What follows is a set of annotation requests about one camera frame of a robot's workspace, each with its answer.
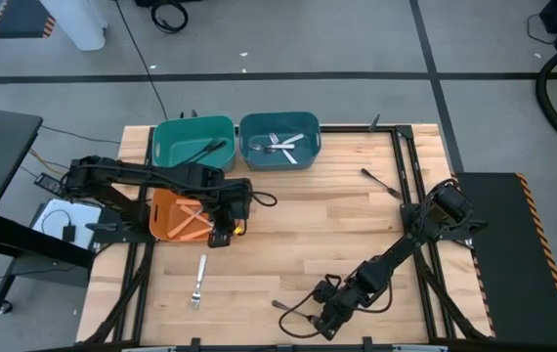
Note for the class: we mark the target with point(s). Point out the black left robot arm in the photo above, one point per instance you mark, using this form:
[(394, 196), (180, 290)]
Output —
[(127, 173)]

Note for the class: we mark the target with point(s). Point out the black bracket clamp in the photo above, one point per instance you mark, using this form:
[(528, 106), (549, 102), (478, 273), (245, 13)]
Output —
[(189, 114), (374, 123)]

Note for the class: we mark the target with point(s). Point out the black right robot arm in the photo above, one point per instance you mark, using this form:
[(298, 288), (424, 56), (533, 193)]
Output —
[(396, 254)]

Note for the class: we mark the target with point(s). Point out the green plastic bin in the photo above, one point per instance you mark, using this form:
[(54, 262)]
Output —
[(176, 142)]

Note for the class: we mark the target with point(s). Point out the white paper sheet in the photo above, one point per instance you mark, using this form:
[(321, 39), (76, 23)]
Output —
[(83, 215)]

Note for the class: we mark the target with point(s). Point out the white pillar base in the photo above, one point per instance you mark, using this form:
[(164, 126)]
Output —
[(78, 24)]

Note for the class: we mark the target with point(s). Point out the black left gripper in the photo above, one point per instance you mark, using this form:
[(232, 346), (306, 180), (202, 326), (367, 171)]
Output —
[(232, 215)]

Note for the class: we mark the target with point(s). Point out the small black power adapter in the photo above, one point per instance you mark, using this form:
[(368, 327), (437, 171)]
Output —
[(69, 233)]

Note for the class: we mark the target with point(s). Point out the black aluminium table frame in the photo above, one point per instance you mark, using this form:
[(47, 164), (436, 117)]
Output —
[(347, 129)]

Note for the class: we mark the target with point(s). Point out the black hazard-edged platform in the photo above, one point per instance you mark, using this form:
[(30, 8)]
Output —
[(513, 274)]

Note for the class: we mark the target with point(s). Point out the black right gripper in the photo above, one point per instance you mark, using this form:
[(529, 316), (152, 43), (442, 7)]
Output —
[(342, 303)]

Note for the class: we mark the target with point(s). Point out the black power brick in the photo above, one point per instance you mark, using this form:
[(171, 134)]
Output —
[(50, 183)]

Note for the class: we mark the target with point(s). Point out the blue plastic bin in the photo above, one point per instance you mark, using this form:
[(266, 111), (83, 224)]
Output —
[(259, 127)]

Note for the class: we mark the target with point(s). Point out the black hazard-striped floor mat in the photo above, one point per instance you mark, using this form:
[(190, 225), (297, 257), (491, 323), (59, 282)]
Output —
[(19, 19)]

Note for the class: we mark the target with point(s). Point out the orange plastic bin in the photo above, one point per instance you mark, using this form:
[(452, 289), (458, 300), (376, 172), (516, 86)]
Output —
[(161, 215)]

